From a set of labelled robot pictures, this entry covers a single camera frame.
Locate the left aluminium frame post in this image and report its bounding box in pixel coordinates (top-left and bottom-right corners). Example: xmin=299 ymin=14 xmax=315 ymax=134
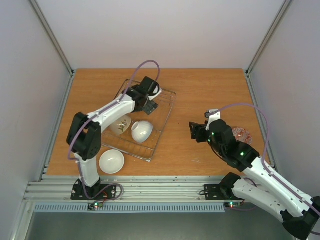
xmin=29 ymin=0 xmax=76 ymax=77

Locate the chrome wire dish rack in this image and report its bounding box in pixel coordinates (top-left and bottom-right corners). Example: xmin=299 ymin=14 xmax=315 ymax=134
xmin=101 ymin=89 xmax=177 ymax=162

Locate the right controller board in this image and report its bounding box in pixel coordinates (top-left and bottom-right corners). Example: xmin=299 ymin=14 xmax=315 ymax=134
xmin=224 ymin=201 xmax=244 ymax=209

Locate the left controller board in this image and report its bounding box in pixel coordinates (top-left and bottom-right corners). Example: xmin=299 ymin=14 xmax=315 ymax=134
xmin=87 ymin=202 xmax=104 ymax=211

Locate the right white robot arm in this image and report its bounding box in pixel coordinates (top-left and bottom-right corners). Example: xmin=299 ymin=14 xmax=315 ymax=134
xmin=189 ymin=119 xmax=320 ymax=240

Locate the grey slotted cable duct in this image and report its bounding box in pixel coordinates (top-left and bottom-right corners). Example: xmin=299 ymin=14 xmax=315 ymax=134
xmin=34 ymin=202 xmax=225 ymax=214

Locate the white bowl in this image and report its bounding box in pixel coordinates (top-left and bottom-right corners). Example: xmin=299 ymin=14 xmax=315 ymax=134
xmin=131 ymin=120 xmax=153 ymax=144
xmin=99 ymin=149 xmax=125 ymax=174

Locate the red patterned small dish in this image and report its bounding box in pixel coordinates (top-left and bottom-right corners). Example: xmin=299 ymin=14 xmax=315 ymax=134
xmin=232 ymin=127 xmax=253 ymax=145

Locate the aluminium frame post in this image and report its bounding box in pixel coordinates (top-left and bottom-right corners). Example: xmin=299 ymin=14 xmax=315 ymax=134
xmin=244 ymin=0 xmax=293 ymax=77
xmin=29 ymin=0 xmax=76 ymax=77

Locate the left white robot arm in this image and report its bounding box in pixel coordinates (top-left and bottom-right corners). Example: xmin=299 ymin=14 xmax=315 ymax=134
xmin=66 ymin=77 xmax=162 ymax=199

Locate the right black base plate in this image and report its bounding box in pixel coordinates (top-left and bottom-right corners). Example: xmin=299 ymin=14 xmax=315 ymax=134
xmin=203 ymin=184 xmax=243 ymax=201

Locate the right aluminium frame post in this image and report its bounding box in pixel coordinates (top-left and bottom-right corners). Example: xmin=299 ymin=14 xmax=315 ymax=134
xmin=244 ymin=0 xmax=293 ymax=77

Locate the floral cream bowl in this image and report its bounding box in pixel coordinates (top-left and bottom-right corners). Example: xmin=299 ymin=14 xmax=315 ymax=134
xmin=108 ymin=115 xmax=132 ymax=136

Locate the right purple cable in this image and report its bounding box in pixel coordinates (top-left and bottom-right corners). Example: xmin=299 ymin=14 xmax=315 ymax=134
xmin=214 ymin=102 xmax=320 ymax=213

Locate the controller board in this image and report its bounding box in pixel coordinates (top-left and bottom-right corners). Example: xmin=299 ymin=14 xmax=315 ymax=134
xmin=224 ymin=201 xmax=244 ymax=209
xmin=87 ymin=202 xmax=104 ymax=211

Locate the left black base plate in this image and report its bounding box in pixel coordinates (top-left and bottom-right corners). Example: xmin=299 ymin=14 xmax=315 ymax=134
xmin=70 ymin=179 xmax=117 ymax=201

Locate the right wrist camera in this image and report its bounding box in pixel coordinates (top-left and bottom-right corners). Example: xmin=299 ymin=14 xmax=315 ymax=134
xmin=204 ymin=109 xmax=221 ymax=131

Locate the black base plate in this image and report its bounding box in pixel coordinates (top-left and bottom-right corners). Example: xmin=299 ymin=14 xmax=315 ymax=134
xmin=70 ymin=179 xmax=117 ymax=201
xmin=203 ymin=184 xmax=243 ymax=201

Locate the aluminium mounting rail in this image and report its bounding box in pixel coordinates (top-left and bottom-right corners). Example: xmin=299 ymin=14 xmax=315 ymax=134
xmin=23 ymin=175 xmax=224 ymax=203

